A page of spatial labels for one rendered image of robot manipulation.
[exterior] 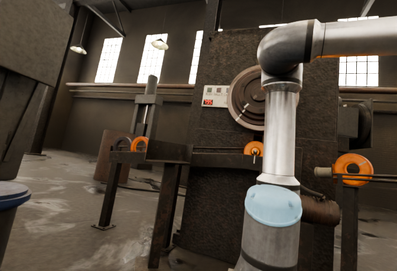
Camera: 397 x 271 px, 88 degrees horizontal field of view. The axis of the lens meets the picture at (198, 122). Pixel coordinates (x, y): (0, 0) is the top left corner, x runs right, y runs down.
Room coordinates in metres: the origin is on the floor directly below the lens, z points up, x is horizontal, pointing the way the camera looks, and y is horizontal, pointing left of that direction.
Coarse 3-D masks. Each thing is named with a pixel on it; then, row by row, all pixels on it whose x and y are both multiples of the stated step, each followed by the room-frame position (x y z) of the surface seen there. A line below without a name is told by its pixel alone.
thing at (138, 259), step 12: (156, 144) 1.37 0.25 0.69; (168, 144) 1.38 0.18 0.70; (180, 144) 1.40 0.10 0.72; (156, 156) 1.37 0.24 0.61; (168, 156) 1.39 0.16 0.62; (180, 156) 1.41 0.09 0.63; (168, 168) 1.26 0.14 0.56; (168, 180) 1.26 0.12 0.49; (168, 192) 1.27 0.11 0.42; (168, 204) 1.27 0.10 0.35; (156, 216) 1.27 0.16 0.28; (156, 228) 1.26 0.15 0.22; (156, 240) 1.26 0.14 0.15; (156, 252) 1.26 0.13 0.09; (144, 264) 1.29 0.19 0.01; (156, 264) 1.27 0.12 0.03; (168, 264) 1.33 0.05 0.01
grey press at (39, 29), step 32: (0, 0) 1.87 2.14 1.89; (32, 0) 2.12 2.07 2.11; (0, 32) 1.94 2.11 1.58; (32, 32) 2.21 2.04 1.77; (64, 32) 2.57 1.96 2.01; (0, 64) 2.02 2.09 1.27; (32, 64) 2.31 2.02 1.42; (0, 96) 2.34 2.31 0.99; (32, 96) 2.64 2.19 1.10; (0, 160) 2.50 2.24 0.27
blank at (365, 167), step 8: (344, 160) 1.03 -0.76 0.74; (352, 160) 1.00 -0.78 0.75; (360, 160) 0.98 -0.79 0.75; (368, 160) 0.98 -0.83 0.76; (336, 168) 1.06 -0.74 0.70; (344, 168) 1.04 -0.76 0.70; (360, 168) 0.98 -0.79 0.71; (368, 168) 0.95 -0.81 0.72; (344, 176) 1.03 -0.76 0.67; (352, 176) 1.00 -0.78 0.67; (352, 184) 1.00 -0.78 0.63; (360, 184) 0.98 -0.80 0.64
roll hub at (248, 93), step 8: (248, 80) 1.29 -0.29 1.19; (256, 80) 1.28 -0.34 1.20; (240, 88) 1.31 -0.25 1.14; (248, 88) 1.30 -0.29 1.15; (256, 88) 1.26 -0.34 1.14; (240, 96) 1.30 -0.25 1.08; (248, 96) 1.30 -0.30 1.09; (256, 96) 1.26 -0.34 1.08; (264, 96) 1.24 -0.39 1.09; (256, 104) 1.28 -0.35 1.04; (264, 104) 1.26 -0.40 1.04; (256, 112) 1.26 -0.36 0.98; (264, 112) 1.25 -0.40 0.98
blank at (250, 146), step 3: (252, 141) 1.37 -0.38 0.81; (255, 141) 1.36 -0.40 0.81; (249, 144) 1.38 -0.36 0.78; (252, 144) 1.37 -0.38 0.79; (255, 144) 1.36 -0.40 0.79; (258, 144) 1.36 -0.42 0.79; (261, 144) 1.35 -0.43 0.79; (246, 147) 1.38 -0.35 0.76; (249, 147) 1.38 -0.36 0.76; (252, 147) 1.37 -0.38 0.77; (255, 147) 1.36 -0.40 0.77; (258, 147) 1.36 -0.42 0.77; (261, 147) 1.35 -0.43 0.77; (246, 150) 1.38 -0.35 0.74; (249, 150) 1.38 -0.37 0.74; (261, 150) 1.35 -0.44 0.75; (246, 153) 1.38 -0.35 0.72; (249, 153) 1.37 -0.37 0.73; (261, 153) 1.35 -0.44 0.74
